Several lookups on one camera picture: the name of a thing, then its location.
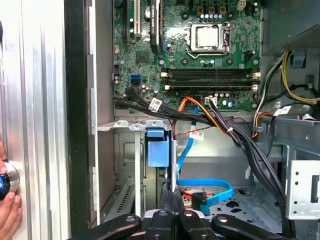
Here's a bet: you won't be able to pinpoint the metal socket cover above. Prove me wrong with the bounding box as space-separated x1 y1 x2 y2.
189 22 231 54

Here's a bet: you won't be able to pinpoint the white expansion slot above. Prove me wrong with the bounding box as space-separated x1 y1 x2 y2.
133 0 141 38

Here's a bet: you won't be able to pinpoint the blue data wire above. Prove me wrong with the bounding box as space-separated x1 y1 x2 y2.
174 103 235 216

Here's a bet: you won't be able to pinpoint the black graphics card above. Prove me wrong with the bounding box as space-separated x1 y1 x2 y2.
144 0 166 55

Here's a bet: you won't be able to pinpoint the grey power supply unit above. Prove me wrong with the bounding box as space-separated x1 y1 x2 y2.
262 0 320 51

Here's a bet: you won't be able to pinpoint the orange yellow power wires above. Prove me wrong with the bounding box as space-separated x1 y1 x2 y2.
177 96 233 136

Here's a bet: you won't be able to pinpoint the round tool with blue ring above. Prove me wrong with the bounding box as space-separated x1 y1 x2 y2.
0 161 21 201

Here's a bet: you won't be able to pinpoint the yellow wire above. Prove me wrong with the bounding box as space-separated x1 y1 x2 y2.
280 50 320 105

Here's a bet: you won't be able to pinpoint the RAM slot white latches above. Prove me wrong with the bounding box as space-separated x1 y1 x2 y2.
161 71 261 78

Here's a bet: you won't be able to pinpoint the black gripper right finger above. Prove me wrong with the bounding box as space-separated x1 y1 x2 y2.
174 186 284 240

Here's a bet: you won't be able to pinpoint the green motherboard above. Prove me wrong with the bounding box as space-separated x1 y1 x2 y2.
112 0 263 111

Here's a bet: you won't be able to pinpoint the black cable bundle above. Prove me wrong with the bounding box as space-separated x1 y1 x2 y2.
112 87 298 240

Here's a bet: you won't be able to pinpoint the grey white wire bundle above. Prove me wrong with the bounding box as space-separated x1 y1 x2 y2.
253 52 291 131

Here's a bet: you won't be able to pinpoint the metal disk bay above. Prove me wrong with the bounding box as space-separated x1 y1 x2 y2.
97 119 178 221

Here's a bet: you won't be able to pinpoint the hard disk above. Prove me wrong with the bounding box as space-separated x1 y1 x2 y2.
144 126 179 216

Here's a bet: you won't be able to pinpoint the black expansion slot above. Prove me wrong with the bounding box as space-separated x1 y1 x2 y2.
121 0 130 43

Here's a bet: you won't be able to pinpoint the black open PC case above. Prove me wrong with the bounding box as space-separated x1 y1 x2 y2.
63 0 320 240

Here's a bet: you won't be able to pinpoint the small blue plastic clip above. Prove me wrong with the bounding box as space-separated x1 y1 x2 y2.
292 48 307 68

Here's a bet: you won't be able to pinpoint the metal optical drive cage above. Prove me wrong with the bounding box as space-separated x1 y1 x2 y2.
257 117 320 221

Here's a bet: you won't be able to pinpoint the RAM slot black latches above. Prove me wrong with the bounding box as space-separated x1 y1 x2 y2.
166 67 255 73
166 79 261 85

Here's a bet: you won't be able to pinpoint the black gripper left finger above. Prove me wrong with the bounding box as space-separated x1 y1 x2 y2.
66 186 175 240

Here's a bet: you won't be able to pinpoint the silver CPU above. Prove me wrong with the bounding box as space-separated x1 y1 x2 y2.
195 26 223 50

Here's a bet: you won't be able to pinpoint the person's hand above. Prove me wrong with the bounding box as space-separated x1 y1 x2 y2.
0 139 23 240

